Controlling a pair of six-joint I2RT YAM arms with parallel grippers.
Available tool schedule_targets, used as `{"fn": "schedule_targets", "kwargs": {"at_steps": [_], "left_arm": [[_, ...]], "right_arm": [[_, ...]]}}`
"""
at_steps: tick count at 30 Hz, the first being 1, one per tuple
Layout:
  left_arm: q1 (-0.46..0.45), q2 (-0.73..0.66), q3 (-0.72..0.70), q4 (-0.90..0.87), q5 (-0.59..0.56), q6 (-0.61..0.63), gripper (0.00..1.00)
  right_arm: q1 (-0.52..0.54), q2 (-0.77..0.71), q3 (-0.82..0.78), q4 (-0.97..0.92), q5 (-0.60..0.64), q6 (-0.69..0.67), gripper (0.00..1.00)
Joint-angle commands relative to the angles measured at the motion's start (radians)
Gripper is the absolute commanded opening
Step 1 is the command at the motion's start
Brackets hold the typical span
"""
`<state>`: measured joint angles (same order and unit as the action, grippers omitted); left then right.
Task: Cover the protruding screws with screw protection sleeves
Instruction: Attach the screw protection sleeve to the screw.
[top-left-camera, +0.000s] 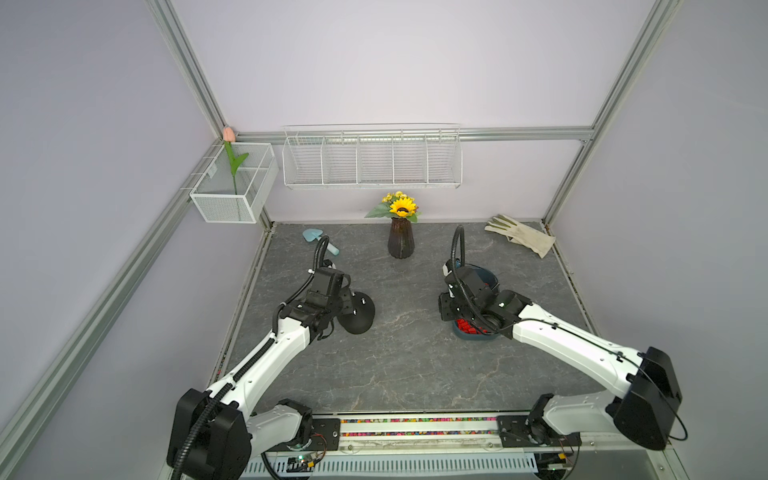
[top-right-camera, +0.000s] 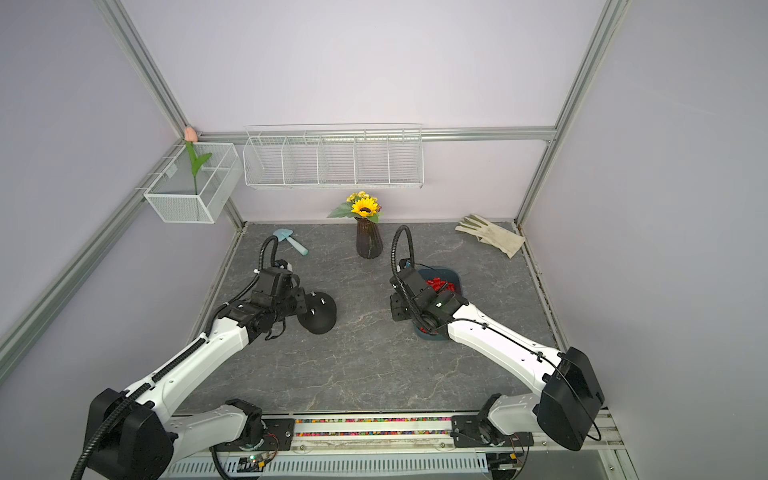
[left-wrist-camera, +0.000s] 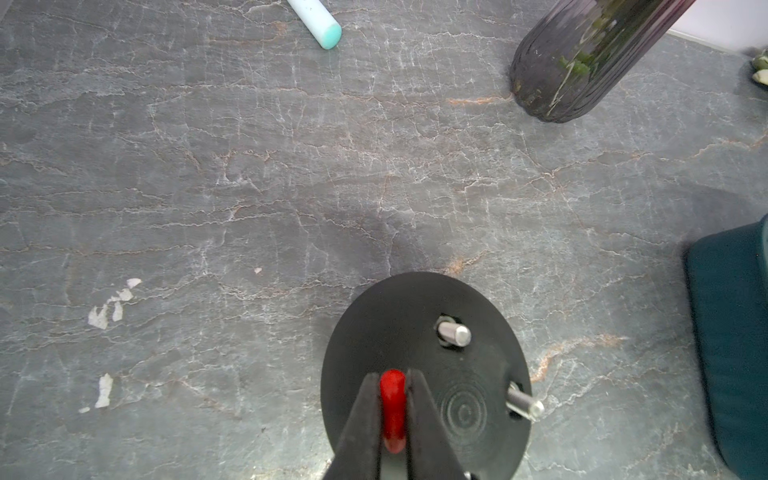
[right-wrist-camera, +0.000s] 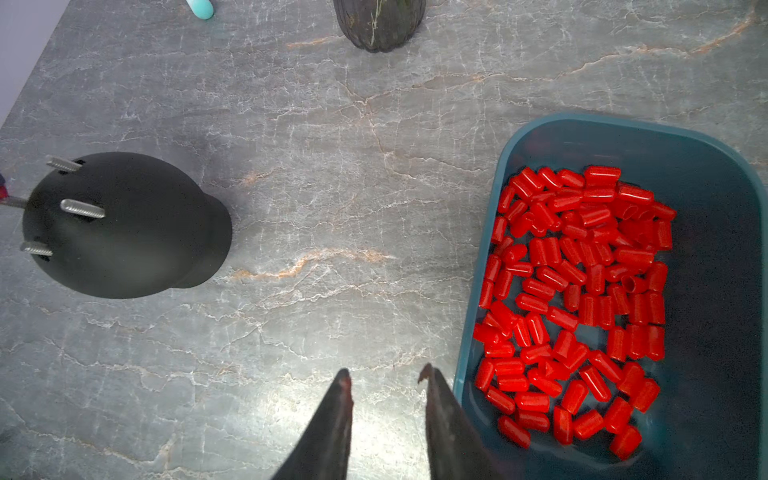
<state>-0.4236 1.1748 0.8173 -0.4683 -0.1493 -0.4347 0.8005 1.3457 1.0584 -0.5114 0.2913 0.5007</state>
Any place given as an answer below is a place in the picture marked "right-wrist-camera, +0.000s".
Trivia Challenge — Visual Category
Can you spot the dark ribbed vase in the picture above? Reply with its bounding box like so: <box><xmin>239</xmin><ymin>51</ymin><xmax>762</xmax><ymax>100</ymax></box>
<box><xmin>333</xmin><ymin>0</ymin><xmax>427</xmax><ymax>53</ymax></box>

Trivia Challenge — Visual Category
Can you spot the teal plastic tray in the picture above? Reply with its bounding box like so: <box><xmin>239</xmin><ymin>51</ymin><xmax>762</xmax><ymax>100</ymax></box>
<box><xmin>453</xmin><ymin>114</ymin><xmax>767</xmax><ymax>479</ymax></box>

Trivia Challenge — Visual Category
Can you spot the teal handled small tool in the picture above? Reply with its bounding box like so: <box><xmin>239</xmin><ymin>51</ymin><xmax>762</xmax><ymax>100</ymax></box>
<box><xmin>186</xmin><ymin>0</ymin><xmax>215</xmax><ymax>20</ymax></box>

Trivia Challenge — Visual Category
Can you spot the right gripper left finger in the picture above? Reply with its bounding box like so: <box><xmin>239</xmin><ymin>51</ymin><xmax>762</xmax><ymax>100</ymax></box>
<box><xmin>273</xmin><ymin>368</ymin><xmax>354</xmax><ymax>479</ymax></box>

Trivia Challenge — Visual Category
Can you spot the pile of red sleeves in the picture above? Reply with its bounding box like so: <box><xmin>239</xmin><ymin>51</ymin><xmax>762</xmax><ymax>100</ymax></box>
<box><xmin>472</xmin><ymin>166</ymin><xmax>676</xmax><ymax>460</ymax></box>

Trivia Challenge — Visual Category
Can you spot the metal screw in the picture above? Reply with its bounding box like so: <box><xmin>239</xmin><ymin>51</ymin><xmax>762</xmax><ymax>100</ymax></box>
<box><xmin>59</xmin><ymin>199</ymin><xmax>106</xmax><ymax>219</ymax></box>
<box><xmin>0</xmin><ymin>196</ymin><xmax>27</xmax><ymax>209</ymax></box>
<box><xmin>20</xmin><ymin>241</ymin><xmax>53</xmax><ymax>257</ymax></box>
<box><xmin>46</xmin><ymin>155</ymin><xmax>82</xmax><ymax>173</ymax></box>

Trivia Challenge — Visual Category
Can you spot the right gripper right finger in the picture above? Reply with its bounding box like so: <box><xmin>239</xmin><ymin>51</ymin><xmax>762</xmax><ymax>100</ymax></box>
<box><xmin>418</xmin><ymin>363</ymin><xmax>504</xmax><ymax>479</ymax></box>

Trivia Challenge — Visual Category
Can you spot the black dome screw fixture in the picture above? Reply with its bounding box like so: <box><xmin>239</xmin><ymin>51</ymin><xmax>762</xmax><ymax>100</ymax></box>
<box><xmin>22</xmin><ymin>152</ymin><xmax>233</xmax><ymax>299</ymax></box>

